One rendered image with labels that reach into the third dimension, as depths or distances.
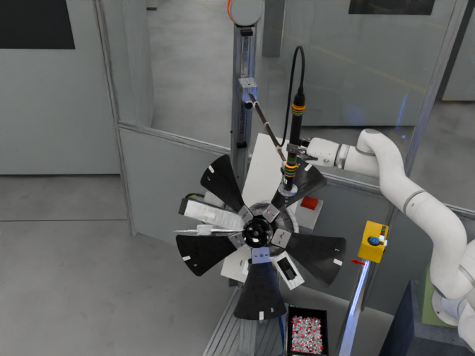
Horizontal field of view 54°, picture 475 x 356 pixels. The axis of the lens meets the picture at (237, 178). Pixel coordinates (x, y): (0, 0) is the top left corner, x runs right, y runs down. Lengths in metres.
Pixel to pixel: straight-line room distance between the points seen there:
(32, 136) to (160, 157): 1.40
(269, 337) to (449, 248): 1.77
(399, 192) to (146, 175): 2.01
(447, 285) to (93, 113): 2.98
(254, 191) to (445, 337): 1.00
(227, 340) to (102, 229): 1.35
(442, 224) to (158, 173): 2.07
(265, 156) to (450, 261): 1.07
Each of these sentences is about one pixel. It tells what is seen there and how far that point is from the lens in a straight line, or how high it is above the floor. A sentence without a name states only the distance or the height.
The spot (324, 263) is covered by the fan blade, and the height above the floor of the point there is 1.16.
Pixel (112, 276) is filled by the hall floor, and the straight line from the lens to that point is 3.40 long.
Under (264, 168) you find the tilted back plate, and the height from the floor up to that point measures 1.25.
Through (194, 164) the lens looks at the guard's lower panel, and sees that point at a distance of 2.86.
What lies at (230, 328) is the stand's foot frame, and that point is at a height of 0.08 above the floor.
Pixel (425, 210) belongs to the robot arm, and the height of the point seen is 1.73.
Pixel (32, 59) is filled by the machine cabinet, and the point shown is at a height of 1.09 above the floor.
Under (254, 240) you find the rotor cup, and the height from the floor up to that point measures 1.20.
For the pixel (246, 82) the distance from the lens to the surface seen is 2.18.
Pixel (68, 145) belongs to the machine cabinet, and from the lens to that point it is 4.03.
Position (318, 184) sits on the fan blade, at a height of 1.41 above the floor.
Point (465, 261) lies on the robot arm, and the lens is 1.45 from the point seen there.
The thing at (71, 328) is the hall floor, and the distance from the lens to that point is 3.21.
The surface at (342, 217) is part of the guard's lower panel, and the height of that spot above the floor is 0.74.
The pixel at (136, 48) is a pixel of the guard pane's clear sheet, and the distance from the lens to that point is 2.67.
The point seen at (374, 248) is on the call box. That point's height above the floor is 1.07.
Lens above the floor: 2.59
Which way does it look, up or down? 39 degrees down
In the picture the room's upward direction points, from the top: 2 degrees clockwise
